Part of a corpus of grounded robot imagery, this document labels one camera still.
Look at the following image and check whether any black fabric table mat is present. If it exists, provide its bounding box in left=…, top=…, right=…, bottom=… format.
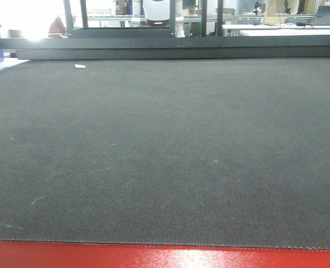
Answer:
left=0, top=58, right=330, bottom=249

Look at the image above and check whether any small white paper scrap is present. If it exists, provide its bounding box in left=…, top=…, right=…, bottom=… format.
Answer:
left=75, top=64, right=86, bottom=69

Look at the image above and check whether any red cloth item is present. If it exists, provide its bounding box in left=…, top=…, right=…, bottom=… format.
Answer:
left=48, top=16, right=66, bottom=39

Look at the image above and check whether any white background table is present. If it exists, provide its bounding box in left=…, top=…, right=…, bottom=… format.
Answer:
left=222, top=24, right=330, bottom=37

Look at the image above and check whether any grey open laptop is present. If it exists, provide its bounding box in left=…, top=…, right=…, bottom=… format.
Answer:
left=312, top=6, right=330, bottom=26

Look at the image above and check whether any black metal frame rail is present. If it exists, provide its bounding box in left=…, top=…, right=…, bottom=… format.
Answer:
left=0, top=1, right=330, bottom=60

